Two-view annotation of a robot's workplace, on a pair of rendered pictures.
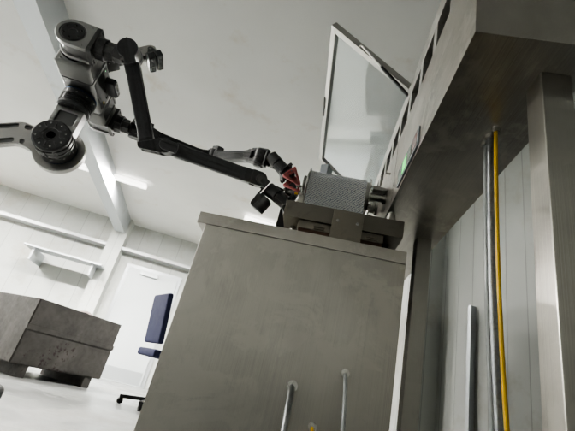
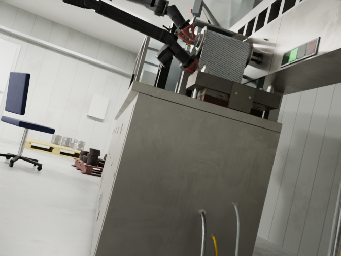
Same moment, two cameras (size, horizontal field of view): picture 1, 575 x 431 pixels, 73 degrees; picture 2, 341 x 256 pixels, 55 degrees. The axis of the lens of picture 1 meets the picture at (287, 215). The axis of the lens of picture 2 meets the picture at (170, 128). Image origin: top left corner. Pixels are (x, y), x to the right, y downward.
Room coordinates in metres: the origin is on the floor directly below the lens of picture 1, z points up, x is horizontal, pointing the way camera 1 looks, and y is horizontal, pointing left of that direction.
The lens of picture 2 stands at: (-0.11, 0.49, 0.67)
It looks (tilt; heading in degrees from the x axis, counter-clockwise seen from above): 4 degrees up; 342
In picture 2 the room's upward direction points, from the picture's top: 14 degrees clockwise
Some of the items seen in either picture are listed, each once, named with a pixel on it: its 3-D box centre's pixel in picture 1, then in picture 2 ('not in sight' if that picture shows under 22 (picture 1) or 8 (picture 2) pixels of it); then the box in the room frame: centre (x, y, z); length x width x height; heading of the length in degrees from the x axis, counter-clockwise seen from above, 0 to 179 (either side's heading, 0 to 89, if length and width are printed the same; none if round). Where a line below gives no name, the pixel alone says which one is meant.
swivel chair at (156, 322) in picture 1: (167, 351); (27, 120); (4.63, 0.93, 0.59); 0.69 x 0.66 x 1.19; 103
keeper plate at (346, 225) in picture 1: (346, 227); (241, 98); (1.14, -0.20, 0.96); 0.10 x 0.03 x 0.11; 83
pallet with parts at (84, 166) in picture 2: not in sight; (112, 163); (5.61, -0.48, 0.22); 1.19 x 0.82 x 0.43; 99
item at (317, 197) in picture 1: (331, 214); (220, 72); (1.36, -0.17, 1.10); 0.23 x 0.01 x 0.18; 83
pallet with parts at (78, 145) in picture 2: not in sight; (56, 144); (7.59, 0.51, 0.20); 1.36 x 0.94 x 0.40; 99
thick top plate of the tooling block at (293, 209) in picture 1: (340, 227); (232, 92); (1.24, -0.19, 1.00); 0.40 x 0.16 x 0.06; 83
